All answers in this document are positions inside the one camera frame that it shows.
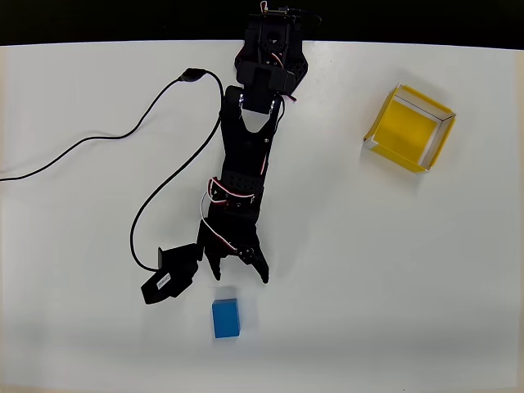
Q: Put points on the blue block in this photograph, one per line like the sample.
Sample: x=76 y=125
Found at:
x=226 y=319

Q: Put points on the yellow cardboard box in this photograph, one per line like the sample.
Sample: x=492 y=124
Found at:
x=409 y=130

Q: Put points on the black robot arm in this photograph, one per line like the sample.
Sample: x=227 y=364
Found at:
x=245 y=151

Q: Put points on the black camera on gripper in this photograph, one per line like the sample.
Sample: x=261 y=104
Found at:
x=172 y=276

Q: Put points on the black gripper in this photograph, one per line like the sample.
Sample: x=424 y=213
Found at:
x=221 y=248

